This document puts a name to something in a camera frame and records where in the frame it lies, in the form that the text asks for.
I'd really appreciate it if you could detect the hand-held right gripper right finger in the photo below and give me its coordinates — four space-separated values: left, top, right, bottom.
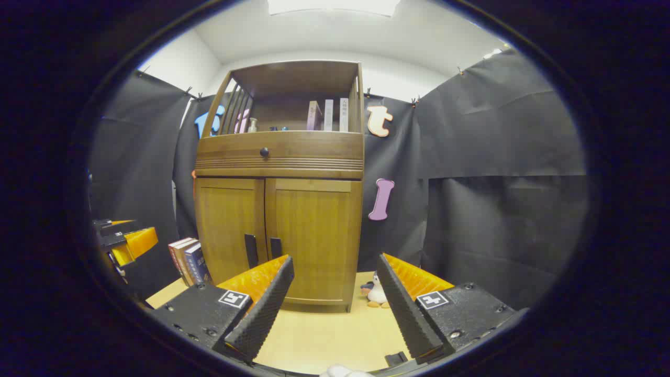
376 253 518 365

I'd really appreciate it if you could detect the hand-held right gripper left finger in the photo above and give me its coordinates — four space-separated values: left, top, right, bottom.
149 255 295 363

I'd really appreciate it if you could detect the wooden shoe cabinet door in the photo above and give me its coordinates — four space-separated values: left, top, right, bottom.
265 178 363 307
195 178 266 286

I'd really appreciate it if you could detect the wooden double-door shoe cabinet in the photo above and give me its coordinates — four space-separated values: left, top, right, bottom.
191 60 365 313

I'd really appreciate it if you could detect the wooden cabinet drawer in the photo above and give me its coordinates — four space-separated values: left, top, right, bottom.
196 131 364 171

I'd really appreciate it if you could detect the white plush duck toy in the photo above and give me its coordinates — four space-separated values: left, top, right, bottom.
360 272 390 308

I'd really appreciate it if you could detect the red and white book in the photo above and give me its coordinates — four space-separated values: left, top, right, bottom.
168 237 194 286

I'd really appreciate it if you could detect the brown book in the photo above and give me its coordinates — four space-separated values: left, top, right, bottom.
175 240 199 287

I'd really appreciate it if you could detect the blue book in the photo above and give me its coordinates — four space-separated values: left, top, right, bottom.
184 242 213 286

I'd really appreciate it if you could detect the black backdrop cloth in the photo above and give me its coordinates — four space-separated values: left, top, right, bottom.
89 50 589 309

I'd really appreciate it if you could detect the large ceiling light panel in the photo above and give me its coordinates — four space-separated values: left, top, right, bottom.
267 0 401 16

